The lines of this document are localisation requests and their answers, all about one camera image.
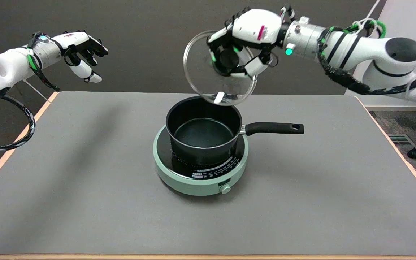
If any grey table mat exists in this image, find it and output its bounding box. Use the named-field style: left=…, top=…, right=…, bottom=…
left=0, top=91, right=416, bottom=255

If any floor vent grille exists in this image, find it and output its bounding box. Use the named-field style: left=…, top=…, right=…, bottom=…
left=389, top=134, right=415, bottom=146

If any black braided cable loop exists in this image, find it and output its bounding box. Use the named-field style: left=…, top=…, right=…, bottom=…
left=0, top=95, right=36, bottom=152

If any green induction cooker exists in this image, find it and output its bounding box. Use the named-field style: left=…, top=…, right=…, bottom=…
left=153, top=125, right=249, bottom=196

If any glass pot lid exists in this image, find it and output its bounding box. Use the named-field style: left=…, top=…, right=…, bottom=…
left=183, top=30, right=258, bottom=106

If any black cable with green tape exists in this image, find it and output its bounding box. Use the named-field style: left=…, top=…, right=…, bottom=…
left=27, top=32, right=61, bottom=92

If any black sleeved arm cable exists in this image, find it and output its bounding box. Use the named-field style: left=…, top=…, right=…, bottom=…
left=316, top=21, right=416, bottom=96

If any white hanging cord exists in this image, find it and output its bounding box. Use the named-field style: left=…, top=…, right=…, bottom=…
left=352, top=0, right=382, bottom=31

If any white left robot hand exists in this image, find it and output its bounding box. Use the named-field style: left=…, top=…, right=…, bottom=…
left=62, top=31, right=109, bottom=83

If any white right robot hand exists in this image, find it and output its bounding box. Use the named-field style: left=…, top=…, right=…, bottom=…
left=207, top=6, right=291, bottom=78

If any black saucepan with handle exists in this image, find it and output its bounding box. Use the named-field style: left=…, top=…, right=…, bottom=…
left=165, top=95, right=305, bottom=166

